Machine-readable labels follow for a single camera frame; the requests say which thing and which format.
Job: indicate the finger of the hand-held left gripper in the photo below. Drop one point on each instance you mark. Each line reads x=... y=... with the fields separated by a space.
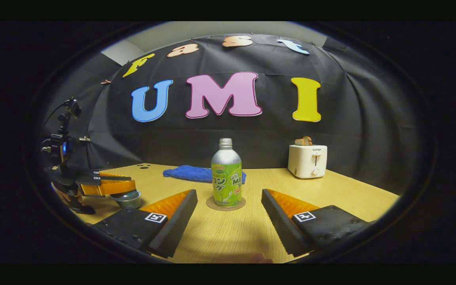
x=109 y=187
x=101 y=177

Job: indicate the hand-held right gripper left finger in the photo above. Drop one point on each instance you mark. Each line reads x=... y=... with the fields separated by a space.
x=176 y=229

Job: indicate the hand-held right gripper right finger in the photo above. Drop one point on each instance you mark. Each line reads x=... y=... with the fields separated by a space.
x=279 y=229

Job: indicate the white teacup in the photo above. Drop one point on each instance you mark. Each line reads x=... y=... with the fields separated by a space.
x=129 y=203

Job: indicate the round brown coaster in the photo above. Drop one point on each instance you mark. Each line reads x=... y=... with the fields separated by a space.
x=228 y=209

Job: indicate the silver green-label water bottle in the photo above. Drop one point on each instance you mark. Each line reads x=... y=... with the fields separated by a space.
x=226 y=158

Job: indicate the white cloth clip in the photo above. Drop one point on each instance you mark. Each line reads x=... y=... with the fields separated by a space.
x=84 y=139

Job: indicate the blue folded towel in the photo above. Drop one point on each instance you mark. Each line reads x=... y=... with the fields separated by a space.
x=184 y=173

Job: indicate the white toaster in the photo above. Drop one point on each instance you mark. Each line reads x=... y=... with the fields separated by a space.
x=305 y=162

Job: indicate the toast slice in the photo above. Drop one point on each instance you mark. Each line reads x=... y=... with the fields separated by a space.
x=303 y=141

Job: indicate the black backdrop cloth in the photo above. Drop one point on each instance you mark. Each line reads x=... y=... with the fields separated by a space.
x=251 y=134

